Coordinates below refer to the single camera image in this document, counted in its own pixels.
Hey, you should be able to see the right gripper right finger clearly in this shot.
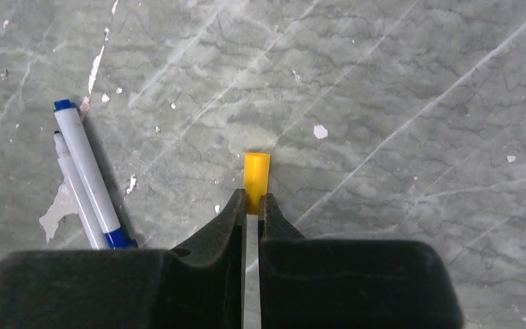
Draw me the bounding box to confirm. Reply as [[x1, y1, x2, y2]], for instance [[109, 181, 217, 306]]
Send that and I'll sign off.
[[258, 194, 464, 328]]

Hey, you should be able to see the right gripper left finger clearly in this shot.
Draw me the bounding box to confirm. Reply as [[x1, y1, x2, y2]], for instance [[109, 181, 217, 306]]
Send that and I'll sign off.
[[0, 189, 247, 328]]

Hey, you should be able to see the yellow pen cap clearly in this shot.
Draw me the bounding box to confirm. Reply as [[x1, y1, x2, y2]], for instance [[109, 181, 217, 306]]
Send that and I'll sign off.
[[243, 152, 271, 215]]

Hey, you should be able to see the white pen blue cap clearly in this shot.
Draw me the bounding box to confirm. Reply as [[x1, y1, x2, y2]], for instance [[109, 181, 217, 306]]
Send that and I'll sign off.
[[53, 99, 138, 249]]

